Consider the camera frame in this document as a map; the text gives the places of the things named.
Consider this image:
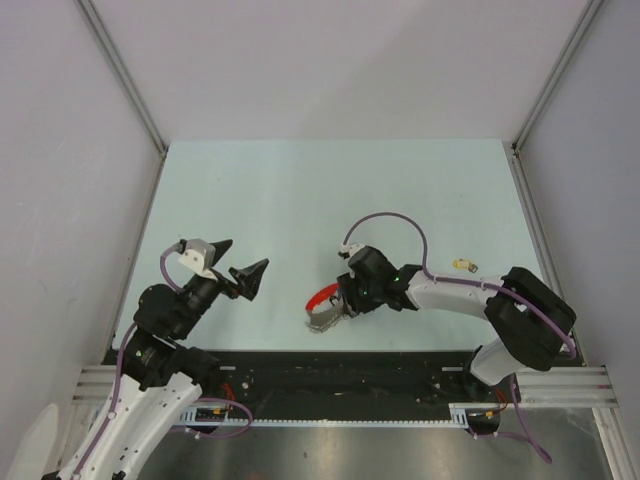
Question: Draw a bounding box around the aluminium frame post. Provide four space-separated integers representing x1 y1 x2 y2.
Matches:
512 0 606 151
74 0 169 156

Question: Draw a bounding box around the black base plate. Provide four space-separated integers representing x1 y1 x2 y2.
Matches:
102 349 584 421

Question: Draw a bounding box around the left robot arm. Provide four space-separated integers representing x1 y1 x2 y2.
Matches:
48 239 269 479

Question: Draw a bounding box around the left aluminium frame post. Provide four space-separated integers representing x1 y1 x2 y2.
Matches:
74 0 169 156

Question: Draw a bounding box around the right aluminium frame post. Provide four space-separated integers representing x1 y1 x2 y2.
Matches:
512 0 606 151

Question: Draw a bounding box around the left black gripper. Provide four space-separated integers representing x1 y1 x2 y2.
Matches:
174 238 267 337

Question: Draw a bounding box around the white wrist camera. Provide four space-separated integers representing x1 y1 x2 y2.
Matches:
178 239 216 280
338 242 365 259

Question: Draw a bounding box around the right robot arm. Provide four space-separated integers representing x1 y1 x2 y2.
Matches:
337 244 577 401

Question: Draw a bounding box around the yellow tagged key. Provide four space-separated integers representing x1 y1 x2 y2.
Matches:
452 258 478 274

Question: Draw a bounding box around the red handled keyring holder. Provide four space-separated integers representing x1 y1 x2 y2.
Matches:
305 283 348 334

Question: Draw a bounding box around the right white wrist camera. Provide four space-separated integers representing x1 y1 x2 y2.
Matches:
338 242 365 259

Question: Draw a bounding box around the slotted cable duct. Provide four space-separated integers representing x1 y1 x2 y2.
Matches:
172 404 502 438

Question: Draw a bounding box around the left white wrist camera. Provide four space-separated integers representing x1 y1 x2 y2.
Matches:
178 239 216 280

